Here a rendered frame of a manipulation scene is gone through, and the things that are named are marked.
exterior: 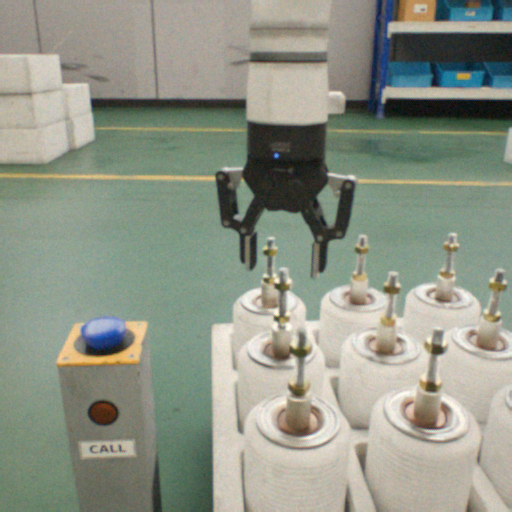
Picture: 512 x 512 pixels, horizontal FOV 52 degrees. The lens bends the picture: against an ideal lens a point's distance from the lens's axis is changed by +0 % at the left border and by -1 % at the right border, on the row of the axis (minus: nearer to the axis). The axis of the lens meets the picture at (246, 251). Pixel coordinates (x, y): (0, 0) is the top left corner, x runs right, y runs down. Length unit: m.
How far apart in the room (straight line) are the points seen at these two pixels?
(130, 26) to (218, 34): 0.89
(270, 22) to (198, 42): 5.19
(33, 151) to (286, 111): 2.58
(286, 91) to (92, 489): 0.40
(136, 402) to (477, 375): 0.36
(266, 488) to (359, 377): 0.17
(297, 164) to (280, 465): 0.26
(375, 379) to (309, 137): 0.26
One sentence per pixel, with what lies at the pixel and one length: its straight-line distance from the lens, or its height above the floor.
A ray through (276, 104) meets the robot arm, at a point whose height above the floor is 0.52.
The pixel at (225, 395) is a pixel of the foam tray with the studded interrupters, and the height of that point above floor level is 0.18.
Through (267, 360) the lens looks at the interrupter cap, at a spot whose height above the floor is 0.25.
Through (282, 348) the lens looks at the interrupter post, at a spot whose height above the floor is 0.26.
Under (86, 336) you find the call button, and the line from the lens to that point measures 0.48.
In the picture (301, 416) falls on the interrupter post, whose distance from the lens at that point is 0.48.
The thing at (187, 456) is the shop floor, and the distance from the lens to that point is 0.83.
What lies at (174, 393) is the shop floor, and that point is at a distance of 0.95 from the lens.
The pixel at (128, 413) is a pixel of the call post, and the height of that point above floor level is 0.26.
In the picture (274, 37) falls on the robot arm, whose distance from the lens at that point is 0.47.
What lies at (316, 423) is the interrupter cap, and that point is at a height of 0.25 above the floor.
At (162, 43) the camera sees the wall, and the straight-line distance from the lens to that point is 5.73.
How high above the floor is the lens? 0.56
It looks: 21 degrees down
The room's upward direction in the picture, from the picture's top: straight up
